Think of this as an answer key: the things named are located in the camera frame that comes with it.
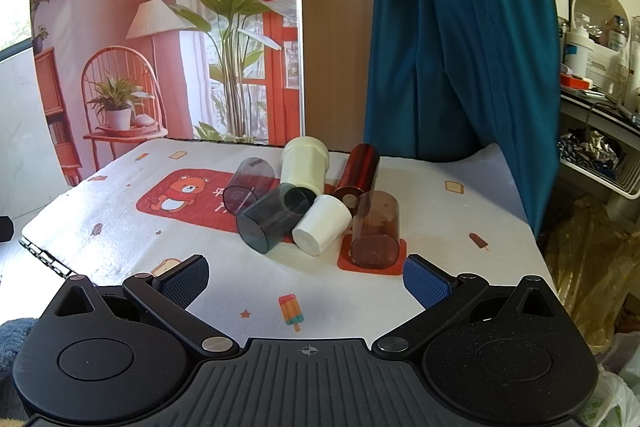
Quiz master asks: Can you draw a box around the wooden board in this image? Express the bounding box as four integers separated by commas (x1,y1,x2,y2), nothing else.
298,0,378,154

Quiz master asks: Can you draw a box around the dark teal transparent cup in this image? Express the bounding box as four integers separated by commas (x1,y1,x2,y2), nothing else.
236,182,319,254

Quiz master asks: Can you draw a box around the yellow plastic bag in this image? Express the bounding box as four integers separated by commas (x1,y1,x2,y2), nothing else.
544,194,640,356

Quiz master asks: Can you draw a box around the printed room backdrop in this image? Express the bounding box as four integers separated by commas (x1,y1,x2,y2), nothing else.
29,0,302,188

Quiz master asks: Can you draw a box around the red glossy cup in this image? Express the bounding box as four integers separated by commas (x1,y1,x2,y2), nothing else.
332,143,381,208

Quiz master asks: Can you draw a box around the small white cup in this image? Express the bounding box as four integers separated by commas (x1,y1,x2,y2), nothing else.
292,194,354,257

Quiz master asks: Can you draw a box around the white storage basket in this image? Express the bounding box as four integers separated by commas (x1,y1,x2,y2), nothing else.
556,126,640,200

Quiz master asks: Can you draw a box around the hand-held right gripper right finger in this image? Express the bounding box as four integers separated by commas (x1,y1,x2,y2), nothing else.
371,254,568,358

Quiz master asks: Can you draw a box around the brown transparent cup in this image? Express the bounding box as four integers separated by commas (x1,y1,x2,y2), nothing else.
349,190,404,268

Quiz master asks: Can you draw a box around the white jar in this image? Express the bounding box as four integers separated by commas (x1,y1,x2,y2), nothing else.
564,29,597,78

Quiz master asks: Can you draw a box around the large cream cup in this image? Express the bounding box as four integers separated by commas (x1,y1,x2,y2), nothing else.
279,136,330,198

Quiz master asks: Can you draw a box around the orange box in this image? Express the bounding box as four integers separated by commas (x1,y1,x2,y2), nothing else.
559,73,592,90

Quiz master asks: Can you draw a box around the teal curtain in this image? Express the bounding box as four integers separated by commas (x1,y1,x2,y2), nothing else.
362,0,562,235

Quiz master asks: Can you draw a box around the white cosmetic organizer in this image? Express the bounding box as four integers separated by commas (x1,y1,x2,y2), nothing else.
569,0,633,55

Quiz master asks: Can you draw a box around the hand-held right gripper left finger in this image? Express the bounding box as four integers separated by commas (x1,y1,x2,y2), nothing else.
40,255,239,360

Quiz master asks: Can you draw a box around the printed bear table cloth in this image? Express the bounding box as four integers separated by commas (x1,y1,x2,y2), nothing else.
20,138,557,358

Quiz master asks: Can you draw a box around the blue fluffy cloth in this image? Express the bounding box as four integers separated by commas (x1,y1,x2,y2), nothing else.
0,317,43,410

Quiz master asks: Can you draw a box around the purple transparent cup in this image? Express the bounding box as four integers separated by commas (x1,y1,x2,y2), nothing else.
222,157,276,216

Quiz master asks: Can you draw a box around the white plastic bag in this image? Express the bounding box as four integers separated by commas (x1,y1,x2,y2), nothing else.
592,354,640,427

